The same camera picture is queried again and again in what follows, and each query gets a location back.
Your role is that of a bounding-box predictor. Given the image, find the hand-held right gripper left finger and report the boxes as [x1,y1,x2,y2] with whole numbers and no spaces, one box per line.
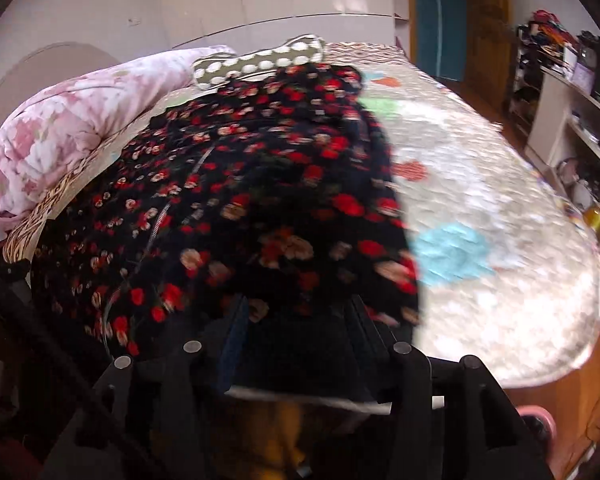
[40,294,253,480]

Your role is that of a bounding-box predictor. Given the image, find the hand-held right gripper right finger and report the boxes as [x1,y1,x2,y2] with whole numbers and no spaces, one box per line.
[345,295,556,480]

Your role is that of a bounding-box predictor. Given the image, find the black floral dress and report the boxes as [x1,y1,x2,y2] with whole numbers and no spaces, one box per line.
[30,62,422,401]

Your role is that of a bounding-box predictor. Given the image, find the pile of colourful clothes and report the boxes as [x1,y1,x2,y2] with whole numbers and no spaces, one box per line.
[524,9,581,53]

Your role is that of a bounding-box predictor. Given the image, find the quilted heart pattern bedspread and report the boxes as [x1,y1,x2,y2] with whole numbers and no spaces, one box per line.
[2,42,600,390]

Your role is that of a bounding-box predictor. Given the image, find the pink slipper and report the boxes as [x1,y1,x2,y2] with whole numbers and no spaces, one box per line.
[516,404,559,450]

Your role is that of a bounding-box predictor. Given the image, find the yellow bottle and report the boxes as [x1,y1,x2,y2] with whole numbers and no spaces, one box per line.
[582,204,600,237]

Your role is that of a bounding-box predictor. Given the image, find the pink floral duvet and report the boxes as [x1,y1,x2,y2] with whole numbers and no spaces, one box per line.
[0,45,237,267]

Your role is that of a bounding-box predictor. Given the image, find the green polka dot pillow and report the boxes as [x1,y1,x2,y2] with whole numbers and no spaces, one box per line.
[192,34,328,92]

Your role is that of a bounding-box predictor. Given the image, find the white shelf unit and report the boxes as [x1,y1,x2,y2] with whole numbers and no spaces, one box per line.
[524,66,600,243]

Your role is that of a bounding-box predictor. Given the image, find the dark shoe rack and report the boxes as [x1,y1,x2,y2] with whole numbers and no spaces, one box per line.
[504,25,548,137]

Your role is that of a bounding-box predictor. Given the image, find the beige arched headboard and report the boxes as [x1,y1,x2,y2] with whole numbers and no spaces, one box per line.
[0,41,122,128]

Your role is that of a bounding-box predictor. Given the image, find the blue curtain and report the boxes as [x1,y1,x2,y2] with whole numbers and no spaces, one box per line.
[411,0,470,82]

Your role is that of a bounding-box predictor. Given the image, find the wooden door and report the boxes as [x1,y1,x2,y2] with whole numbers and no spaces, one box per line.
[461,0,515,92]

